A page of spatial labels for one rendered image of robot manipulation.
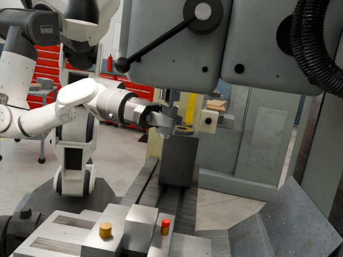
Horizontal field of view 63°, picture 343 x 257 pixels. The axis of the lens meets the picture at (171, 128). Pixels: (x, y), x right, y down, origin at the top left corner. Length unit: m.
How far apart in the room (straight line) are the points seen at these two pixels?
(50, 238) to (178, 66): 0.41
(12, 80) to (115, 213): 0.49
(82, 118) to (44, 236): 0.78
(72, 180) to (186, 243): 0.97
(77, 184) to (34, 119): 0.73
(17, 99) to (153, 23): 0.49
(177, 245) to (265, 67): 0.38
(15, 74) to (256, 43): 0.65
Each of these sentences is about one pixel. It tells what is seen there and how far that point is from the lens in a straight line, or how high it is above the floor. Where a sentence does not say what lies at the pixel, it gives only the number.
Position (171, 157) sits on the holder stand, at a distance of 0.99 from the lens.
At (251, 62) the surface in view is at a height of 1.38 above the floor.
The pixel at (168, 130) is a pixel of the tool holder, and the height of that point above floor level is 1.21.
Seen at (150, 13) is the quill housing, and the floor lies 1.45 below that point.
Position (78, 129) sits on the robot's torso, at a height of 1.02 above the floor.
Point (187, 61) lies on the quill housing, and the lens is 0.55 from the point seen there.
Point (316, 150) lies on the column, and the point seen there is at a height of 1.21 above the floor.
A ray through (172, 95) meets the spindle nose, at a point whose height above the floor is 1.29.
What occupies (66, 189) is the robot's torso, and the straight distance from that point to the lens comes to 1.54.
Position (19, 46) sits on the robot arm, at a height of 1.35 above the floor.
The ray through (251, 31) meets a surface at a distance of 0.54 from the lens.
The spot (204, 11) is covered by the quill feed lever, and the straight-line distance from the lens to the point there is 0.52.
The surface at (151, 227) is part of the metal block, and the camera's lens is 0.53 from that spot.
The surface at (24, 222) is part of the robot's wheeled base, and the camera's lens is 1.43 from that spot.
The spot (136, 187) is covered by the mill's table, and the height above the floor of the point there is 0.94.
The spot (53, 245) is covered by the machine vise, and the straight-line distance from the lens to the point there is 0.60.
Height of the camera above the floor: 1.36
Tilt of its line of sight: 13 degrees down
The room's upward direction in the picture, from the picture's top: 9 degrees clockwise
